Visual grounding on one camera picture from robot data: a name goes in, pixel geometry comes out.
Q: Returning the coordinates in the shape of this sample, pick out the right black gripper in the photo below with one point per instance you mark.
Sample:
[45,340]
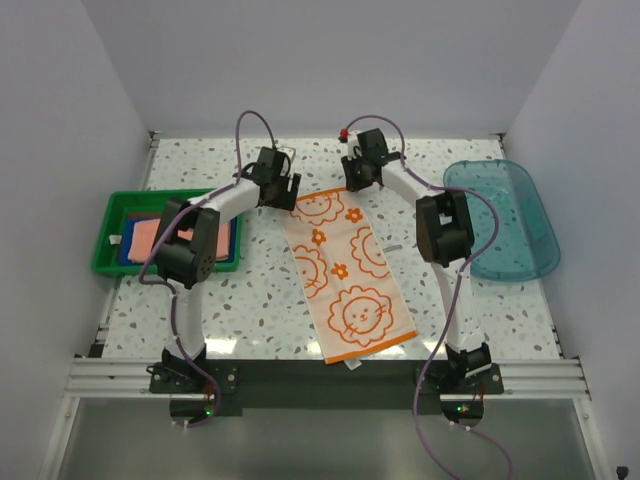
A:
[352,183]

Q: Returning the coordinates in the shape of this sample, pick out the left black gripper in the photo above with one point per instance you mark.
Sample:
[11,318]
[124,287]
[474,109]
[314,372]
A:
[286,200]

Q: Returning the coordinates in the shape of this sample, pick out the orange white lion towel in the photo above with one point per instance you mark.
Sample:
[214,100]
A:
[355,303]

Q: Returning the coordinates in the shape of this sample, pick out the pink panda towel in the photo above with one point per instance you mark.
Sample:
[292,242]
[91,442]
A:
[143,232]

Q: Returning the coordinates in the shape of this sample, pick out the blue towel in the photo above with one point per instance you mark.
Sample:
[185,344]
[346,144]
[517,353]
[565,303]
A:
[127,230]

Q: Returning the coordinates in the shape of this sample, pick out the brown towel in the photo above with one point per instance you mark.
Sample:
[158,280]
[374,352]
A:
[142,216]

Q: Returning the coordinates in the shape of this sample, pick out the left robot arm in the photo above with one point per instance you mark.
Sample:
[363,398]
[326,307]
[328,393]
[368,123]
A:
[183,257]

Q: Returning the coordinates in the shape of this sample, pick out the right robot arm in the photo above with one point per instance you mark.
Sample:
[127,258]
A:
[444,238]

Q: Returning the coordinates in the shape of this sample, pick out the green plastic tray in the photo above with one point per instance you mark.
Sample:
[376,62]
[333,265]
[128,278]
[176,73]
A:
[118,206]

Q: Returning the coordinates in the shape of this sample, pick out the blue plastic bin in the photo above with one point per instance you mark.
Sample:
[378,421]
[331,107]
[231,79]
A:
[526,247]

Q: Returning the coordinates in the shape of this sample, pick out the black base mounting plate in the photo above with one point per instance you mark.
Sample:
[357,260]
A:
[229,387]

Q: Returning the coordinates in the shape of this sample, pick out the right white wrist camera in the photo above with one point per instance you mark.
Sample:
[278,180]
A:
[349,138]

